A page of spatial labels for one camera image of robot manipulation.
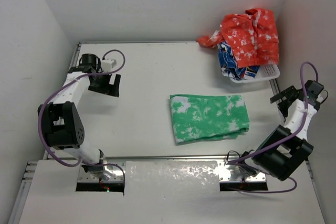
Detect blue patterned garment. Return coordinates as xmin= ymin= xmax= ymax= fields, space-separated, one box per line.
xmin=217 ymin=42 xmax=260 ymax=81

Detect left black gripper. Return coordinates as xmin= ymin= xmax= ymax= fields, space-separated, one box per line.
xmin=89 ymin=69 xmax=119 ymax=97

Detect white plastic basket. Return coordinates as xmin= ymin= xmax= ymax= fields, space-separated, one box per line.
xmin=229 ymin=64 xmax=280 ymax=83

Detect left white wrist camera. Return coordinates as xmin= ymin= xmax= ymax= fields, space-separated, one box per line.
xmin=101 ymin=59 xmax=117 ymax=72

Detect white front cover panel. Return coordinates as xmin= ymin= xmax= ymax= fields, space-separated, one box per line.
xmin=20 ymin=161 xmax=324 ymax=223

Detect green tie-dye trousers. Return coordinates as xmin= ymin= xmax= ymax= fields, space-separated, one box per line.
xmin=170 ymin=94 xmax=250 ymax=145

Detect aluminium table frame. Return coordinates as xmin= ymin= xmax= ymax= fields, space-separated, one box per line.
xmin=7 ymin=40 xmax=316 ymax=224

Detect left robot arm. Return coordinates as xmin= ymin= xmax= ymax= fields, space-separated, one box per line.
xmin=38 ymin=54 xmax=122 ymax=182

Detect orange tie-dye shirt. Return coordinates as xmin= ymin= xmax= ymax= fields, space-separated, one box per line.
xmin=196 ymin=8 xmax=279 ymax=68

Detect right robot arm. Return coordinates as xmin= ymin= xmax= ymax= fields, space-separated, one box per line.
xmin=250 ymin=80 xmax=324 ymax=181

